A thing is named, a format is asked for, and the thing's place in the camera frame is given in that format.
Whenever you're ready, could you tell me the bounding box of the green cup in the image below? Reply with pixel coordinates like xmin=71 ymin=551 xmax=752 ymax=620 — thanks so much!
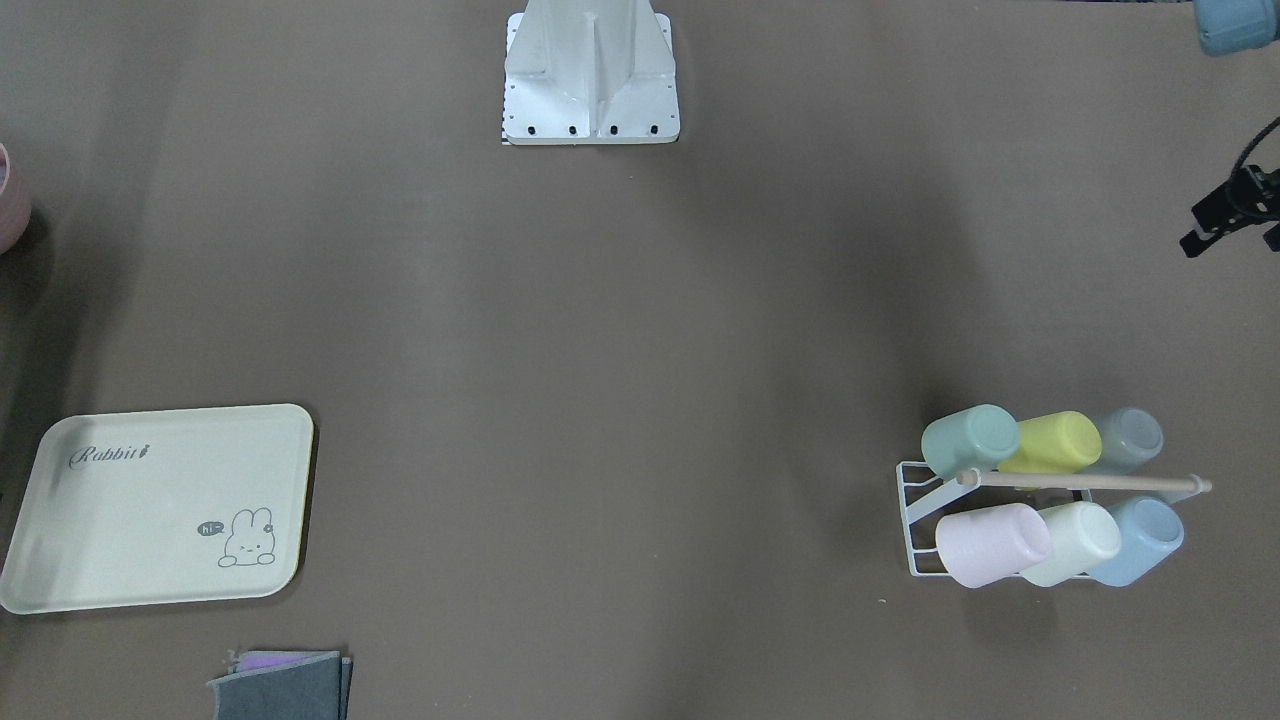
xmin=920 ymin=404 xmax=1021 ymax=480

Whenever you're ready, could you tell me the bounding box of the cream rabbit tray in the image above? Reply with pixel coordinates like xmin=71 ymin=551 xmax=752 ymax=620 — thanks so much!
xmin=1 ymin=404 xmax=315 ymax=615

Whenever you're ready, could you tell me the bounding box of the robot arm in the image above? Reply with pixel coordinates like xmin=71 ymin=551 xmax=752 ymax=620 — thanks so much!
xmin=1192 ymin=0 xmax=1279 ymax=56

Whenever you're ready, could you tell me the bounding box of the pink cup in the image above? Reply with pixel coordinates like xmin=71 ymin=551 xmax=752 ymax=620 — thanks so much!
xmin=934 ymin=503 xmax=1053 ymax=589

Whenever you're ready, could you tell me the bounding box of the yellow cup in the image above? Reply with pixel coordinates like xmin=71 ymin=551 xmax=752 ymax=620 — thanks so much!
xmin=997 ymin=411 xmax=1103 ymax=474

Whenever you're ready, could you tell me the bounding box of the cream cup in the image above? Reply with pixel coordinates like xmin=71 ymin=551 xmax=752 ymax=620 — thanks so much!
xmin=1018 ymin=501 xmax=1123 ymax=588

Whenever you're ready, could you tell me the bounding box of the grey cup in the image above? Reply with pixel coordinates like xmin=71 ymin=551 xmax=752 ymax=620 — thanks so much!
xmin=1080 ymin=407 xmax=1165 ymax=475

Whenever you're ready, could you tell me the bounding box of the blue cup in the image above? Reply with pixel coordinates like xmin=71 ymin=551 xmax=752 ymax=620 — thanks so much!
xmin=1085 ymin=495 xmax=1185 ymax=587

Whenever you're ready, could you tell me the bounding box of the folded grey cloth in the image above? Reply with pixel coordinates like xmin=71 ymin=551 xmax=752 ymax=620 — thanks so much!
xmin=207 ymin=650 xmax=353 ymax=719

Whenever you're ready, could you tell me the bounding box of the pink bowl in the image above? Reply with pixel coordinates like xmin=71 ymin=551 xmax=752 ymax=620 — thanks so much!
xmin=1 ymin=143 xmax=32 ymax=254

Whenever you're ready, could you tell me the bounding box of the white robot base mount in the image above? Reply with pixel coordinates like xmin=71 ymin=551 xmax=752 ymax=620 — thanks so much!
xmin=500 ymin=1 xmax=681 ymax=146

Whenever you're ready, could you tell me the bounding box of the white wire cup rack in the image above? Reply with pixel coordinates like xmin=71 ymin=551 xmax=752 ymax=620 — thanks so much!
xmin=895 ymin=460 xmax=1215 ymax=578

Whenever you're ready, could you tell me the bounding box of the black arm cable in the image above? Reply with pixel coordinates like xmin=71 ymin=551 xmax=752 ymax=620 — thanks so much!
xmin=1233 ymin=115 xmax=1280 ymax=217

